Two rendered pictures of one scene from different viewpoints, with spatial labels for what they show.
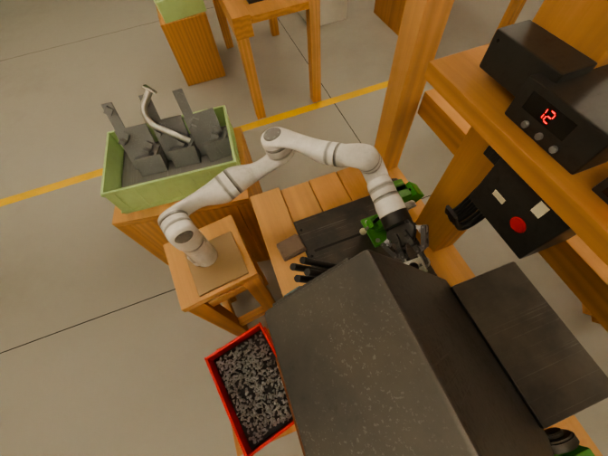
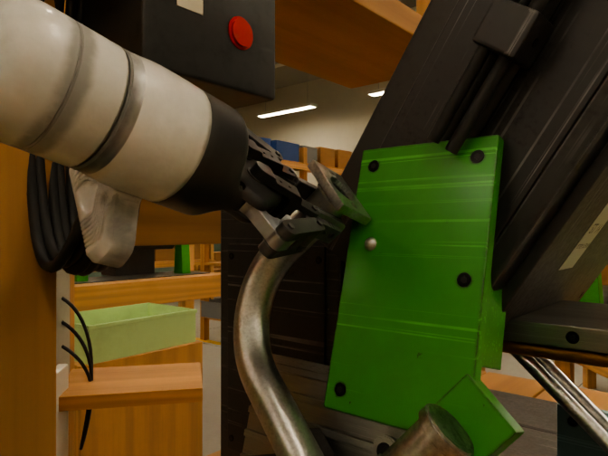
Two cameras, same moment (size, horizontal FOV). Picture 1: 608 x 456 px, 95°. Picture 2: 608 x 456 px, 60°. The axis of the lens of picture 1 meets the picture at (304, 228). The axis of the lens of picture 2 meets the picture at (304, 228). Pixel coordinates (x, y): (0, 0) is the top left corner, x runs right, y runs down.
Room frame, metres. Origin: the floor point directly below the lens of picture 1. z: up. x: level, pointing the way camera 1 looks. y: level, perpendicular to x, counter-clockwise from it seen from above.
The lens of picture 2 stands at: (0.49, 0.06, 1.21)
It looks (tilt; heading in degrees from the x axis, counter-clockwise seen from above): 0 degrees down; 234
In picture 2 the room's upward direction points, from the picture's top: straight up
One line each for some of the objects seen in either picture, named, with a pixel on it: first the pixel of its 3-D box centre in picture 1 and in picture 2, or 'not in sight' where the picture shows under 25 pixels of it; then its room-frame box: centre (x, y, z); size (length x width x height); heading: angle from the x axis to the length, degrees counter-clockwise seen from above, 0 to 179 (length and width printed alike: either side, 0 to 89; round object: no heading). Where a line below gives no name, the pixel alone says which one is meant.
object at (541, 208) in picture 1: (536, 199); (182, 23); (0.27, -0.47, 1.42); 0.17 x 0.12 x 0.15; 14
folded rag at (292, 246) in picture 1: (291, 247); not in sight; (0.47, 0.06, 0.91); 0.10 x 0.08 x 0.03; 111
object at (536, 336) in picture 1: (487, 342); (354, 334); (0.04, -0.45, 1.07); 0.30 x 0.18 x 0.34; 14
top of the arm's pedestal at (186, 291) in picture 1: (209, 260); not in sight; (0.50, 0.42, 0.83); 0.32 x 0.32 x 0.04; 20
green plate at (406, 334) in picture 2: not in sight; (430, 274); (0.17, -0.21, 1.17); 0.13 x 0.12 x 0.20; 14
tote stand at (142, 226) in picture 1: (208, 210); not in sight; (1.06, 0.61, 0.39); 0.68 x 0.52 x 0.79; 94
